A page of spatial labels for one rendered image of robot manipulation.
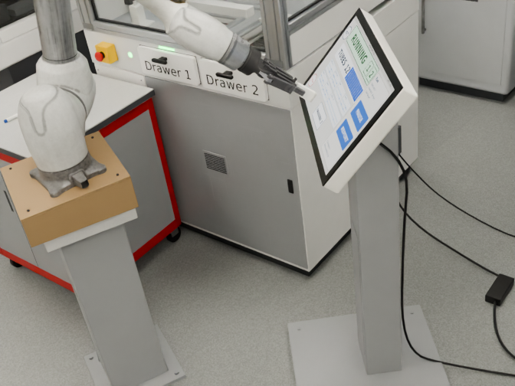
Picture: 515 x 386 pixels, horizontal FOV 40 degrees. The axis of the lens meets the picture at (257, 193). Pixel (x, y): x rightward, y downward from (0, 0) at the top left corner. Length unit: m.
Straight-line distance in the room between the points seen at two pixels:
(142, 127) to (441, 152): 1.55
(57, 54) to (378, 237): 1.07
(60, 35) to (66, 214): 0.51
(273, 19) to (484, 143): 1.72
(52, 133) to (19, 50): 1.28
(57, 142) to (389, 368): 1.31
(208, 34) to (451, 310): 1.45
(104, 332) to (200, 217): 0.87
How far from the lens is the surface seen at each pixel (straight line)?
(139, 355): 2.53
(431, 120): 3.90
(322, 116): 1.91
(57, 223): 2.08
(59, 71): 2.15
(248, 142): 2.62
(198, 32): 1.87
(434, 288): 2.84
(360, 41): 1.94
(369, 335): 2.34
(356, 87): 1.82
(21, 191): 2.17
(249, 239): 2.94
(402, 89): 1.63
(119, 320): 2.40
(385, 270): 2.16
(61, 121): 2.02
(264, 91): 2.42
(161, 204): 3.02
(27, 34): 3.28
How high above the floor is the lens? 1.94
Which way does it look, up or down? 35 degrees down
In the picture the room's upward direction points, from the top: 9 degrees counter-clockwise
